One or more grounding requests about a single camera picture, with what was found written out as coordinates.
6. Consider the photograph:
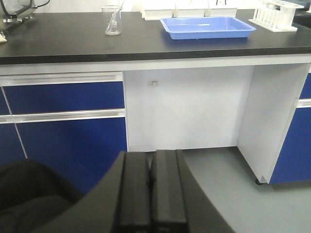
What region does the clear glass test tube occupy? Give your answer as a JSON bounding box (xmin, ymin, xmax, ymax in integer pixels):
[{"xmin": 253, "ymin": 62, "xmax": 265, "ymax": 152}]
[{"xmin": 105, "ymin": 0, "xmax": 124, "ymax": 35}]

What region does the white lab bench frame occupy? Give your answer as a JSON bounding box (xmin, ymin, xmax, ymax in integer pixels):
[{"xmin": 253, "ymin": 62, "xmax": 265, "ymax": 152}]
[{"xmin": 0, "ymin": 54, "xmax": 311, "ymax": 183}]

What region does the metal stand base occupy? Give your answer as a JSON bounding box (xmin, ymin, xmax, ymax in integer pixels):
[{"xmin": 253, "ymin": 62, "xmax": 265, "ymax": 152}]
[{"xmin": 0, "ymin": 0, "xmax": 50, "ymax": 31}]

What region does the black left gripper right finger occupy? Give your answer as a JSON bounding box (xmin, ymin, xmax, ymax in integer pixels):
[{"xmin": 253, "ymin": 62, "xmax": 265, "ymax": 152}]
[{"xmin": 151, "ymin": 150, "xmax": 233, "ymax": 233}]

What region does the blue plastic tray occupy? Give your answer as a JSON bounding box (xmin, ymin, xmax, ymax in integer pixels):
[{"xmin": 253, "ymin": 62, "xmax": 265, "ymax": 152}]
[{"xmin": 160, "ymin": 17, "xmax": 256, "ymax": 40}]

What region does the white test tube rack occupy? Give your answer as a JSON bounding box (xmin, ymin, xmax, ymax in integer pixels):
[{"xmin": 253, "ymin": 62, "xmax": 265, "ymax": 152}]
[{"xmin": 248, "ymin": 0, "xmax": 304, "ymax": 33}]

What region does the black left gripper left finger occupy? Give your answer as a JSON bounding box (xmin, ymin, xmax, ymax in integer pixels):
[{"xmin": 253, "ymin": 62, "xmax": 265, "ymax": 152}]
[{"xmin": 31, "ymin": 150, "xmax": 153, "ymax": 233}]

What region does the blue upper drawer front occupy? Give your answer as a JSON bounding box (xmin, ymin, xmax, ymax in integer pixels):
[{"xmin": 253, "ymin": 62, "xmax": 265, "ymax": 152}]
[{"xmin": 4, "ymin": 82, "xmax": 124, "ymax": 115}]

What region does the blue right cabinet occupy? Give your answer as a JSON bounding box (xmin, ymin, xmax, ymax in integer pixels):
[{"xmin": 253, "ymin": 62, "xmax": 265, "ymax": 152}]
[{"xmin": 269, "ymin": 74, "xmax": 311, "ymax": 183}]

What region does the black fabric object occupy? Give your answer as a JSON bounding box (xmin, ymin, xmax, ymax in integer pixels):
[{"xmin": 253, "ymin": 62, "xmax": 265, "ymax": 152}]
[{"xmin": 0, "ymin": 159, "xmax": 83, "ymax": 233}]

